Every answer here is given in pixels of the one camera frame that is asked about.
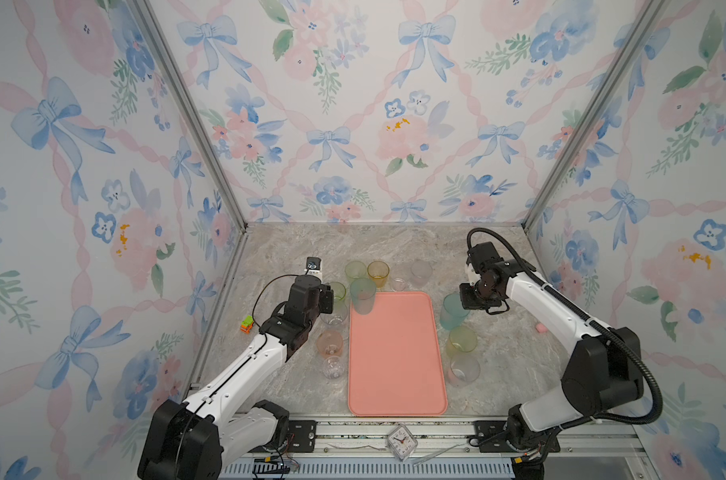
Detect small clear glass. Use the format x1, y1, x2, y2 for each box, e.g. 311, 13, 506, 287
321, 356, 347, 380

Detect bright green glass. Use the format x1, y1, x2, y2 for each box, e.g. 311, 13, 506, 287
329, 281, 347, 302

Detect pink rectangular tray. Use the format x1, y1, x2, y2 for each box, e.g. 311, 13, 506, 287
348, 291, 448, 418

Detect aluminium front rail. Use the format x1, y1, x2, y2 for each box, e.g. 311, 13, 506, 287
140, 413, 646, 480

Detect right corner aluminium post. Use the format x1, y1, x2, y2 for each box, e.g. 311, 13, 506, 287
521, 0, 668, 233

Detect yellow green cup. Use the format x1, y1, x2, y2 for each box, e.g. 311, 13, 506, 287
446, 325, 478, 357

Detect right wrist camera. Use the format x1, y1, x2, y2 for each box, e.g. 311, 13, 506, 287
468, 242, 508, 284

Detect orange green toy block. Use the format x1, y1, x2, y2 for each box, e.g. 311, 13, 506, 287
240, 316, 255, 334

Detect clear glass column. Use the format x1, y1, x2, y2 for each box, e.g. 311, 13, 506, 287
321, 300, 349, 329

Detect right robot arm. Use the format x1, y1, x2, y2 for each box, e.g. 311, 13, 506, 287
460, 260, 645, 452

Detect left corner aluminium post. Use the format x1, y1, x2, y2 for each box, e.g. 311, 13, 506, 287
127, 0, 247, 234

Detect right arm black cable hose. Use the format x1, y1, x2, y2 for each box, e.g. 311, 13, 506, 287
466, 227, 664, 426

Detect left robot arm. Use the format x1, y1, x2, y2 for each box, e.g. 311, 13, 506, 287
137, 275, 335, 479

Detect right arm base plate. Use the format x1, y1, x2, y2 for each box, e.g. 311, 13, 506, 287
468, 420, 549, 456

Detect small white clock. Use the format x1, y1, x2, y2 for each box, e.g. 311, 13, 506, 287
385, 424, 418, 461

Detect light green textured cup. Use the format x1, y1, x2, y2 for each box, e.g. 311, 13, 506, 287
344, 260, 368, 283

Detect amber yellow cup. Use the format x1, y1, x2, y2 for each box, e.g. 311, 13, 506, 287
367, 260, 390, 289

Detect teal textured cup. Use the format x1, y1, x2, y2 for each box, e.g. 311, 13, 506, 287
350, 278, 377, 315
439, 293, 469, 331

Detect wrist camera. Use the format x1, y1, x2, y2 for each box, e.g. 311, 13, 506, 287
468, 242, 508, 284
305, 256, 322, 279

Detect pink tinted glass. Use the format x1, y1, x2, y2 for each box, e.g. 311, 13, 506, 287
316, 329, 344, 358

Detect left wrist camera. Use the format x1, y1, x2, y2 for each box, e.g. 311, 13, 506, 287
305, 256, 322, 279

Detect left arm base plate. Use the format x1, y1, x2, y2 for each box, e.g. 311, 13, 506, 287
250, 420, 318, 453

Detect corner aluminium post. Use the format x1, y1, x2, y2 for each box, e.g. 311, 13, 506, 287
521, 0, 668, 233
127, 0, 247, 234

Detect clear textured cup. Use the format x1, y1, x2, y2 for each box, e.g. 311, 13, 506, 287
410, 260, 433, 287

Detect clear pinkish cup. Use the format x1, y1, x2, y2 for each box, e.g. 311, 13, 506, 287
446, 353, 481, 388

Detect clear frosted cup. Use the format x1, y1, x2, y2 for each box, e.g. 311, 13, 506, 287
389, 271, 410, 292

